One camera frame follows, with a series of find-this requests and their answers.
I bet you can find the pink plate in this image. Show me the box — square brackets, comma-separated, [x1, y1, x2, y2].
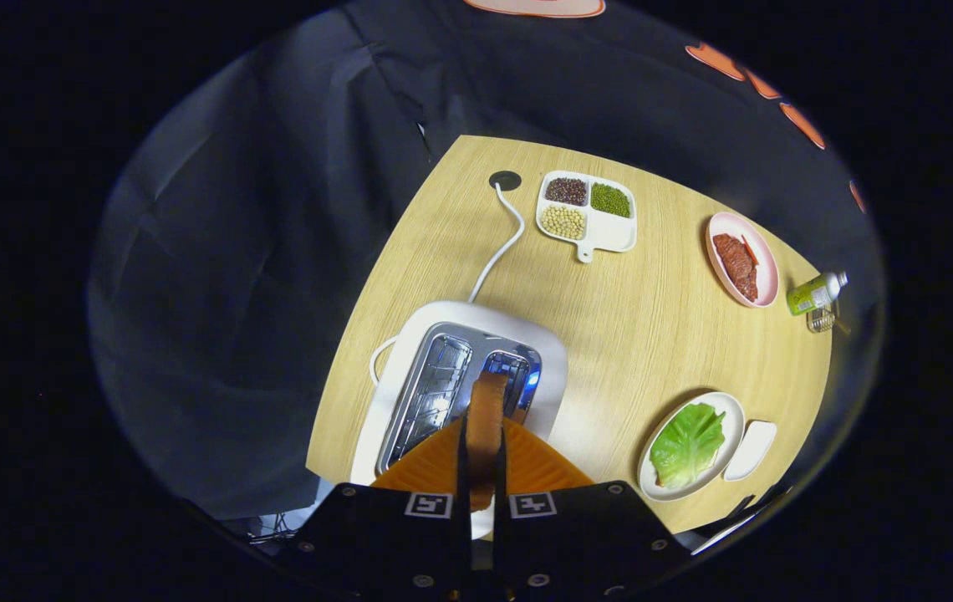
[706, 212, 780, 309]

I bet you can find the green label drink bottle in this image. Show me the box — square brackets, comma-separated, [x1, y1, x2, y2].
[786, 270, 850, 317]

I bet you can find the white square plate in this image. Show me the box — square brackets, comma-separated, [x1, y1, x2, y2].
[723, 420, 778, 482]

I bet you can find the green lettuce leaf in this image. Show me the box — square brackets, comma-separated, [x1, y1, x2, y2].
[650, 403, 726, 490]

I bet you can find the pile of yellow soybeans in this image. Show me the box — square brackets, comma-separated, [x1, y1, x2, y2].
[540, 206, 586, 240]

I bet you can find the bread slice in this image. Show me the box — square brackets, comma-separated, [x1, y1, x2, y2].
[465, 371, 511, 513]

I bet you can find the metal wire basket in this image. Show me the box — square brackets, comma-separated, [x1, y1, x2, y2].
[807, 303, 849, 335]

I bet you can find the white divided plate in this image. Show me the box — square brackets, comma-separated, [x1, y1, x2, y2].
[535, 170, 638, 264]

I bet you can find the pile of green beans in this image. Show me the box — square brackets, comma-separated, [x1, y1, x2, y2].
[591, 183, 632, 218]

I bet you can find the white power cable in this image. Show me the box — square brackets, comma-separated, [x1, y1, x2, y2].
[369, 182, 526, 385]

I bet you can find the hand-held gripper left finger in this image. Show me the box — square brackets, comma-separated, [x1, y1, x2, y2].
[276, 416, 474, 599]

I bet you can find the white oval plate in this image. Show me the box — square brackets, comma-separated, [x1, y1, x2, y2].
[638, 391, 747, 503]

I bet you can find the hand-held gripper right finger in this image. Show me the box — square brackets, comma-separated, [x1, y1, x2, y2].
[494, 422, 691, 599]

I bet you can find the dark red meat slice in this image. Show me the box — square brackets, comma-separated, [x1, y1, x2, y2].
[729, 261, 760, 303]
[712, 234, 750, 281]

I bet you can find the white toaster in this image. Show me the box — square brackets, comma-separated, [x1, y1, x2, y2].
[349, 301, 569, 540]

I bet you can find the pile of red beans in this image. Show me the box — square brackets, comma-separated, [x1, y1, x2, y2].
[545, 177, 588, 207]

